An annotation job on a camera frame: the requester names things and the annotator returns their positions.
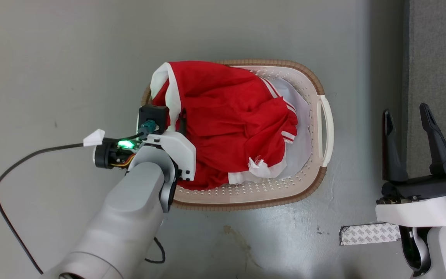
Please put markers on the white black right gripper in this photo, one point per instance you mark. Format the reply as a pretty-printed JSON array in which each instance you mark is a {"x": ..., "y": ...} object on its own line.
[{"x": 420, "y": 209}]

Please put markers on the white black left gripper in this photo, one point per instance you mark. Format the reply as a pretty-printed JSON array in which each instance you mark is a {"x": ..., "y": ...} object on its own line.
[{"x": 176, "y": 151}]

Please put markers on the red garment with white trim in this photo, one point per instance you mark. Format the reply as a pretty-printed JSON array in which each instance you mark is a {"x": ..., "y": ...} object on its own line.
[{"x": 227, "y": 116}]

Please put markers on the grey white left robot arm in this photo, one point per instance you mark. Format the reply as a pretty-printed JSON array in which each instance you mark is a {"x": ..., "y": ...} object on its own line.
[{"x": 122, "y": 224}]

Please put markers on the cream brown-rimmed laundry basket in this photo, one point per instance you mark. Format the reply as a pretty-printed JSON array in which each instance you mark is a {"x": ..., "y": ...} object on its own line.
[{"x": 246, "y": 192}]

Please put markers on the white cloth basket liner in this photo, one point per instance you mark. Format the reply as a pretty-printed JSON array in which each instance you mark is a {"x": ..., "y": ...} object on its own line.
[{"x": 298, "y": 151}]

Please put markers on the grey fabric sofa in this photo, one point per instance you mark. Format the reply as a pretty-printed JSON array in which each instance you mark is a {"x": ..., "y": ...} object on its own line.
[{"x": 439, "y": 58}]

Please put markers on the printed grey tape strip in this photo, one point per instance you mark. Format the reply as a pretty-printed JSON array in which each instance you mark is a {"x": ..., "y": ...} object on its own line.
[{"x": 366, "y": 233}]

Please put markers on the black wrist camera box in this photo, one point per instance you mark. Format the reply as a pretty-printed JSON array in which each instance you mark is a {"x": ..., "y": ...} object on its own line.
[{"x": 153, "y": 114}]

